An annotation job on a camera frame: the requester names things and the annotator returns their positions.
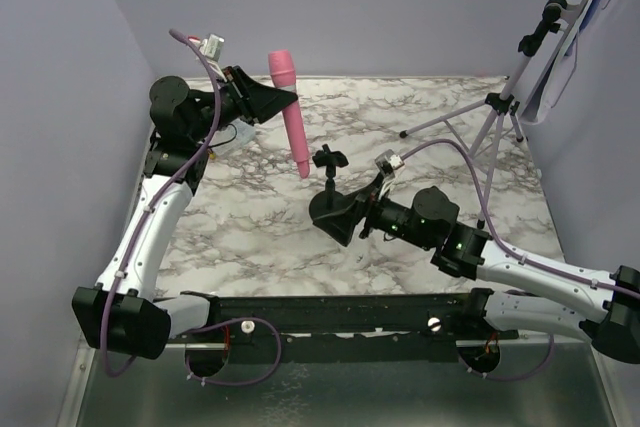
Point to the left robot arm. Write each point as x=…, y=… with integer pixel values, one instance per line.
x=155, y=207

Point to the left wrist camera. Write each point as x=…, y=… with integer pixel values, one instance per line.
x=210, y=47

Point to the lilac music stand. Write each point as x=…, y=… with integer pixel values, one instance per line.
x=538, y=59

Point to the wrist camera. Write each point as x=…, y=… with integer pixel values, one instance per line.
x=390, y=166
x=210, y=47

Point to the black microphone desk stand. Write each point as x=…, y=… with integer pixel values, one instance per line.
x=330, y=187

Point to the aluminium extrusion frame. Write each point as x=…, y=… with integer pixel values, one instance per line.
x=105, y=138

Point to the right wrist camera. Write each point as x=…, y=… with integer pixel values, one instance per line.
x=390, y=166

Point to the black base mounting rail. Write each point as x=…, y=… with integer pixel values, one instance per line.
x=375, y=328

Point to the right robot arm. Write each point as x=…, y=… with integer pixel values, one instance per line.
x=596, y=306

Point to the pink toy microphone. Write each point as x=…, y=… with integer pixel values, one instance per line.
x=283, y=76

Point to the clear plastic compartment box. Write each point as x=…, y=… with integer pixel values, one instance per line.
x=231, y=138

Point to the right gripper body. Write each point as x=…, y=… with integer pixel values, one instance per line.
x=368, y=209

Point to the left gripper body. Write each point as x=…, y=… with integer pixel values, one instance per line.
x=231, y=100

